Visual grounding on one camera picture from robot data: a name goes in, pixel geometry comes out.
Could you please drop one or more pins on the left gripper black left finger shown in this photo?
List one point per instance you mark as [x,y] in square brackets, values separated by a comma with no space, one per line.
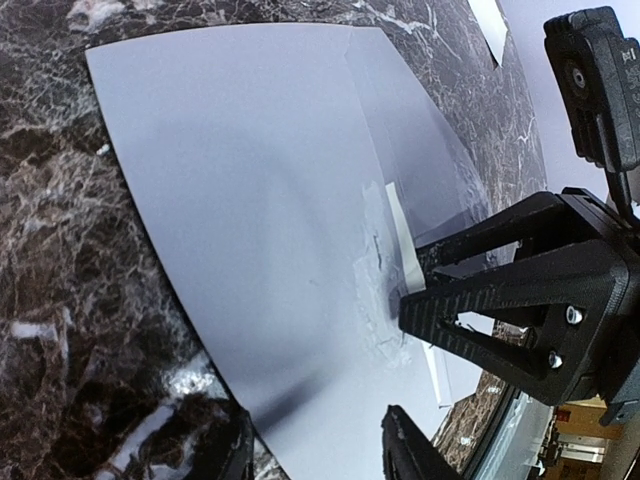
[237,450]

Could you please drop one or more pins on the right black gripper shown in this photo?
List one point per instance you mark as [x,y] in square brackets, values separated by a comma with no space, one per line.
[580,300]

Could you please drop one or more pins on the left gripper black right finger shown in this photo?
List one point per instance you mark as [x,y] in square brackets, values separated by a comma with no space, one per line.
[407,452]

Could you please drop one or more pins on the beige letter paper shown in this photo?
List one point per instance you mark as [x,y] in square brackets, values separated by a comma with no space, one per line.
[415,282]

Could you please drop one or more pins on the grey envelope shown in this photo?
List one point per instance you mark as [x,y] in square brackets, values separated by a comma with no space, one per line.
[257,157]

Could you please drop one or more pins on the black front rail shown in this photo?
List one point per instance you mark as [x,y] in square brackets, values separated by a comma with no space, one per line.
[493,427]

